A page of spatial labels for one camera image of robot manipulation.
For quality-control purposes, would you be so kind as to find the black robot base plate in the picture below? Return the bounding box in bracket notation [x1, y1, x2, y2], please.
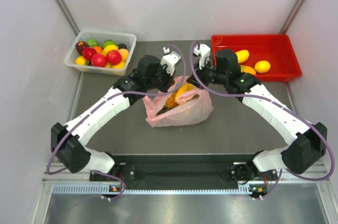
[109, 154, 277, 188]

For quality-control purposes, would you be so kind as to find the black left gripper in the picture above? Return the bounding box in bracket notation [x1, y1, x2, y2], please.
[145, 63, 175, 94]

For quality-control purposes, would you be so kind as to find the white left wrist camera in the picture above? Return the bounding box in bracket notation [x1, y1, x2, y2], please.
[161, 47, 181, 76]

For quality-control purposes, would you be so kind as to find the yellow fruit front in basket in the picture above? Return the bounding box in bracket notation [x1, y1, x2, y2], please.
[111, 61, 125, 69]

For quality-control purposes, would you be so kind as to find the dark fruit back in basket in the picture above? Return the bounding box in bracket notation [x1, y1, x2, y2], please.
[118, 43, 128, 50]

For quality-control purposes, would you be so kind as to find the yellow banana bunch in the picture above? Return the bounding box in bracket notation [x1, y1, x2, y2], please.
[157, 83, 195, 115]

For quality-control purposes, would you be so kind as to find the red apple middle in basket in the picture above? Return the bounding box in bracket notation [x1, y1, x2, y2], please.
[91, 53, 107, 67]

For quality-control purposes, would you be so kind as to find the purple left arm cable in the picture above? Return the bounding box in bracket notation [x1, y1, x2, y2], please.
[46, 44, 185, 174]

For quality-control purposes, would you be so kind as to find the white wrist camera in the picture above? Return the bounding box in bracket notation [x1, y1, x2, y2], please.
[161, 47, 181, 76]
[193, 44, 211, 70]

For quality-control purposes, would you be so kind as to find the green lime in basket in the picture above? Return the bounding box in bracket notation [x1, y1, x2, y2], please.
[87, 39, 99, 47]

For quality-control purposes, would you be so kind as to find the white perforated plastic basket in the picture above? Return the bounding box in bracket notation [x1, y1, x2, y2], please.
[64, 31, 137, 76]

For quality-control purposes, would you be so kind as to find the small orange in basket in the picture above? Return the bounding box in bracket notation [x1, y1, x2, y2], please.
[93, 46, 102, 53]

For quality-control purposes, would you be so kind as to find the red apple right in basket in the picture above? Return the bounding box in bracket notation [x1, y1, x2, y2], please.
[106, 50, 122, 65]

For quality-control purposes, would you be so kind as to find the green apple in basket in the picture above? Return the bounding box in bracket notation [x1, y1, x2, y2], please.
[102, 40, 116, 49]

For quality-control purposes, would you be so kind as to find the yellow mango in tray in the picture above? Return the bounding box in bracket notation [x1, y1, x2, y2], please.
[235, 50, 250, 64]

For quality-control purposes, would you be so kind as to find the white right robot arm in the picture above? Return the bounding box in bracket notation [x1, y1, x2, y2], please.
[189, 44, 327, 180]

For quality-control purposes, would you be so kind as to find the pink translucent plastic bag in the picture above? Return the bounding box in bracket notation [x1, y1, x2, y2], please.
[143, 77, 213, 127]

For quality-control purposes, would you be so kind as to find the red apple left in basket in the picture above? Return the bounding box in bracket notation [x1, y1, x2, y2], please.
[82, 47, 97, 61]

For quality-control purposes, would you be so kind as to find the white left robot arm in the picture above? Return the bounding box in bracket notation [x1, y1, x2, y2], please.
[51, 52, 181, 180]

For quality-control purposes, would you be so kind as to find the orange peach in basket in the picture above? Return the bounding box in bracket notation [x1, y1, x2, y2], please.
[118, 49, 129, 62]

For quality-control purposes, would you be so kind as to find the orange green mango in tray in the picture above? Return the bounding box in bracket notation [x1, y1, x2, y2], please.
[240, 65, 256, 75]

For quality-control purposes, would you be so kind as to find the yellow lemon in basket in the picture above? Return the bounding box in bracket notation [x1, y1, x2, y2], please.
[75, 56, 88, 66]

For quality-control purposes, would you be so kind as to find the grey slotted cable duct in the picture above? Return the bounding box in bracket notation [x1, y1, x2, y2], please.
[52, 183, 267, 195]

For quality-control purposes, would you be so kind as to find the red plastic tray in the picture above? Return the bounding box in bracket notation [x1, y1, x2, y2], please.
[211, 34, 302, 82]

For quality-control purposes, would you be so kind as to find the red apple in basket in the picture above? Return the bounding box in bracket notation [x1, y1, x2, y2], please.
[82, 47, 97, 61]
[106, 50, 122, 65]
[91, 53, 107, 67]

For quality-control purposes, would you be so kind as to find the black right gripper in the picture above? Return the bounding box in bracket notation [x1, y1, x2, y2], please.
[186, 58, 228, 90]

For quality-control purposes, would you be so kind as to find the yellow banana in basket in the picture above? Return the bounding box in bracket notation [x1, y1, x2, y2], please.
[101, 45, 118, 57]

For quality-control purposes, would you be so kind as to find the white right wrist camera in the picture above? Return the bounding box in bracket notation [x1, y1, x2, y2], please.
[193, 44, 211, 70]

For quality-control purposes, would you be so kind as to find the dark red fruit in basket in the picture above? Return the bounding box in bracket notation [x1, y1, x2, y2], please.
[75, 41, 90, 55]

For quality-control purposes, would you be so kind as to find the yellow lemon in tray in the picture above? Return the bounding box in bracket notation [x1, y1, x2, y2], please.
[254, 60, 271, 74]

